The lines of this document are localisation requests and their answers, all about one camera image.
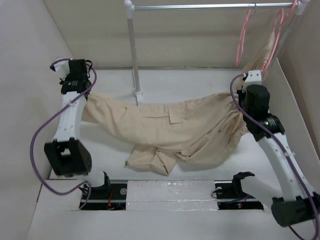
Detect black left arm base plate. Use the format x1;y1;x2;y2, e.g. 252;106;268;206
81;181;128;211

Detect beige cargo trousers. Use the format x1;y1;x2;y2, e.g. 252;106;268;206
82;92;247;176

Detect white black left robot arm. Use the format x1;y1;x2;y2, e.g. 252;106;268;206
44;58;111;195

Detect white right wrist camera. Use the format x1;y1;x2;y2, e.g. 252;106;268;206
243;69;262;89

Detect pink hanger with trousers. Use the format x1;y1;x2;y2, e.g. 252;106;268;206
260;0;299;74

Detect silver clothes rack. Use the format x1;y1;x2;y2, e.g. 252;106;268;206
121;0;308;105

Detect beige trousers hung on hanger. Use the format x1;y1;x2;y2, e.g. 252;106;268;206
242;32;275;80

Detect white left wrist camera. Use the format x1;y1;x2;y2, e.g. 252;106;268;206
53;58;70;78

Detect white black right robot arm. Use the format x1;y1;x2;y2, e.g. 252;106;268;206
232;84;320;227

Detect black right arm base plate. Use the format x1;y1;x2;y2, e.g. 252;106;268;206
211;180;264;211

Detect pink plastic hanger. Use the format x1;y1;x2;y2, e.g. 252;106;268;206
235;1;257;67

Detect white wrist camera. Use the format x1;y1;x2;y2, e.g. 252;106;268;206
53;58;70;78
243;69;262;89

